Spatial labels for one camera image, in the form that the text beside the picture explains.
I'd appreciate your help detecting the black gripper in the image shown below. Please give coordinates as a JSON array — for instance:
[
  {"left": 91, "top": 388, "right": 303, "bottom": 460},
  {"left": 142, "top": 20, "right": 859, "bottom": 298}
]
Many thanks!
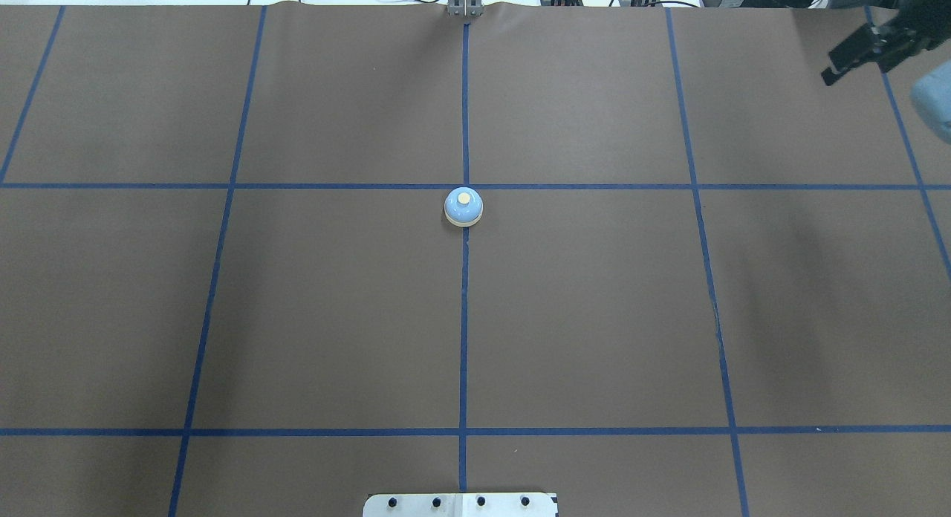
[{"left": 820, "top": 0, "right": 950, "bottom": 86}]

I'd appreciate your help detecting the blue call bell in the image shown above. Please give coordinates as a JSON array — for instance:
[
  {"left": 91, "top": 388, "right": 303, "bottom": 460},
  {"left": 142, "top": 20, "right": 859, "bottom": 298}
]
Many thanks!
[{"left": 443, "top": 186, "right": 484, "bottom": 228}]

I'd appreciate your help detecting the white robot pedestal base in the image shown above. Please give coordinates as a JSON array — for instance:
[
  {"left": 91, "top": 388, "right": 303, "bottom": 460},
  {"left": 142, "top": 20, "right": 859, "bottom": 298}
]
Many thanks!
[{"left": 361, "top": 491, "right": 559, "bottom": 516}]

